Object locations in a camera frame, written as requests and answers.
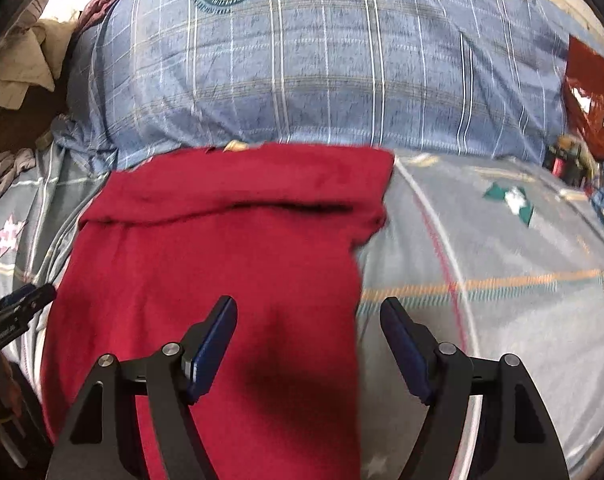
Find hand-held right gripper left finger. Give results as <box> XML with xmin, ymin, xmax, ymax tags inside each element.
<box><xmin>46</xmin><ymin>295</ymin><xmax>239</xmax><ymax>480</ymax></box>

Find grey crumpled cloth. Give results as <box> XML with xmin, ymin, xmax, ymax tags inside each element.
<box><xmin>0</xmin><ymin>147</ymin><xmax>38</xmax><ymax>211</ymax></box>

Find blue plaid pillow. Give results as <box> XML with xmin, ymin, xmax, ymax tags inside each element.
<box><xmin>52</xmin><ymin>0</ymin><xmax>572</xmax><ymax>167</ymax></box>

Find red plastic bag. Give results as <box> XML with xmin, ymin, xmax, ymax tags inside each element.
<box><xmin>562</xmin><ymin>36</ymin><xmax>604</xmax><ymax>167</ymax></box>

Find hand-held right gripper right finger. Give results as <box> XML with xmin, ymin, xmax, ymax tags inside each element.
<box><xmin>380</xmin><ymin>297</ymin><xmax>570</xmax><ymax>480</ymax></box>

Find grey plaid bed sheet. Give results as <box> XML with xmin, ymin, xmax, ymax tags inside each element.
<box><xmin>0</xmin><ymin>140</ymin><xmax>604</xmax><ymax>480</ymax></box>

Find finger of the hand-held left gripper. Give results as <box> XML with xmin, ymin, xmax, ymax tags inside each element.
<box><xmin>0</xmin><ymin>283</ymin><xmax>58</xmax><ymax>348</ymax></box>

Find red cloth garment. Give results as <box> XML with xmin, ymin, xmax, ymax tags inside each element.
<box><xmin>40</xmin><ymin>143</ymin><xmax>395</xmax><ymax>480</ymax></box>

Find beige crumpled cloth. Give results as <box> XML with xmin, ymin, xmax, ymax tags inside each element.
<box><xmin>0</xmin><ymin>0</ymin><xmax>78</xmax><ymax>111</ymax></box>

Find small dark cluttered items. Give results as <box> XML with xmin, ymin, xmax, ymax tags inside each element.
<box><xmin>542</xmin><ymin>135</ymin><xmax>602</xmax><ymax>188</ymax></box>

